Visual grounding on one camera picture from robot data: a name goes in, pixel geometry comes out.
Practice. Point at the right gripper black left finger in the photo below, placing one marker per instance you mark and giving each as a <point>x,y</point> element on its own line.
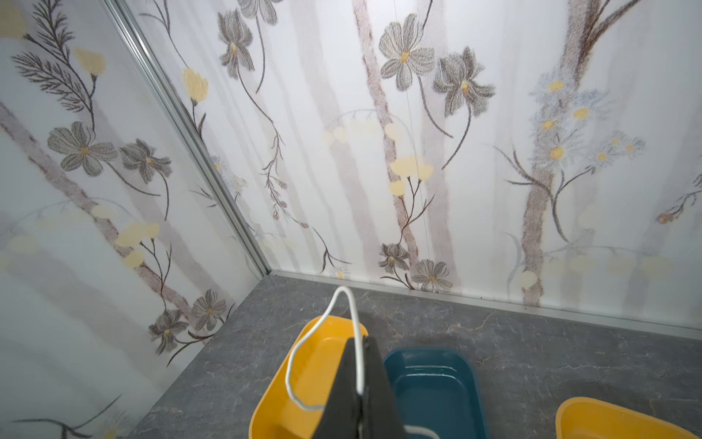
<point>342,413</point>

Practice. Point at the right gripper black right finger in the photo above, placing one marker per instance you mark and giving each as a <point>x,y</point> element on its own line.
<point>380,417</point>

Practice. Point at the left yellow plastic tray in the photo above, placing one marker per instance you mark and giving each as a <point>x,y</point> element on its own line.
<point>312,371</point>

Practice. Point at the yellow plastic tray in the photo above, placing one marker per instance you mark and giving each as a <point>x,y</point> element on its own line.
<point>583,417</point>
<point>312,371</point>

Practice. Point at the teal plastic tray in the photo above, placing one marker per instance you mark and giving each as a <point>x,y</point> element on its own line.
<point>436,394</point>

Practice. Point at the right yellow plastic tray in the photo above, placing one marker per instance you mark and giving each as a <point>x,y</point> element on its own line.
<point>583,417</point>

